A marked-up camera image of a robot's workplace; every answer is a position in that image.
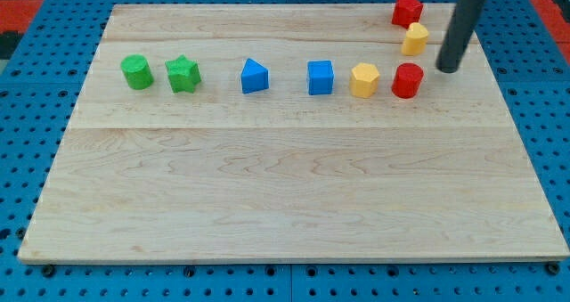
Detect grey cylindrical robot arm stick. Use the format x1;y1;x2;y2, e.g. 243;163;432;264
436;0;486;73

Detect wooden board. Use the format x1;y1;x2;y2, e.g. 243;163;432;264
18;4;569;265

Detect blue triangle block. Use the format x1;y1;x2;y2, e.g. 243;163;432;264
240;59;269;94

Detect blue cube block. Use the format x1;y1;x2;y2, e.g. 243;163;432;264
307;60;334;95

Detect yellow hexagon block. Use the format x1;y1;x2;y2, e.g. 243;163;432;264
349;62;380;98

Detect green star block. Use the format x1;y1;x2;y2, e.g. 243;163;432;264
165;55;201;94

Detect red cylinder block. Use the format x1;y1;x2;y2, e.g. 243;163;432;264
391;62;424;99

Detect yellow heart block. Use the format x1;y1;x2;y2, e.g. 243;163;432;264
401;22;430;56

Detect green cylinder block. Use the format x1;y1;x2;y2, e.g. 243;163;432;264
120;54;154;90

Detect red star block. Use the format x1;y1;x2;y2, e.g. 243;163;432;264
391;0;424;29

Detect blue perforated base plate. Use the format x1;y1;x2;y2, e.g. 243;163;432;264
1;0;569;301

